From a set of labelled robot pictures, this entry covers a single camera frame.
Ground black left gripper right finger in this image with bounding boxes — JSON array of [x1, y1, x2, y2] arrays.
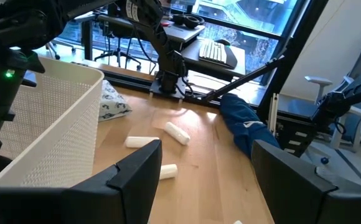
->
[[250, 139, 361, 224]]

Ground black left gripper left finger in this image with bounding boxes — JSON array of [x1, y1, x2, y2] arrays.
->
[[0, 139, 163, 224]]

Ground white printed gauze packet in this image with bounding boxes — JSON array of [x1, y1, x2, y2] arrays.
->
[[98, 80, 133, 123]]

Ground white perforated plastic basket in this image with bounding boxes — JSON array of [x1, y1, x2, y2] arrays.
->
[[0, 55, 106, 188]]

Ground blue cloth bundle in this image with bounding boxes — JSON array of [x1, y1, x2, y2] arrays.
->
[[219, 92, 281, 160]]

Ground white office chair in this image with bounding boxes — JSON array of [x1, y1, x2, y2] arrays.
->
[[304, 46, 361, 152]]

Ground black office chair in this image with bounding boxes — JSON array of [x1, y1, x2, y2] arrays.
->
[[93, 29, 143, 71]]

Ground grey keyboard desk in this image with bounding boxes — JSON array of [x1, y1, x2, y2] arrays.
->
[[180, 39, 246, 82]]

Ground black keyboard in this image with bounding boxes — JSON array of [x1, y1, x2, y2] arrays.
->
[[198, 39, 239, 70]]

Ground grey desk top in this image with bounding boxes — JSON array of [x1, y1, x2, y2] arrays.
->
[[98, 14, 206, 44]]

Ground black headphones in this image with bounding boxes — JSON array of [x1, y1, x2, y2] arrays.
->
[[171, 14, 205, 30]]

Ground black frame support post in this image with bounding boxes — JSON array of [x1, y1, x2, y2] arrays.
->
[[204, 0, 329, 122]]

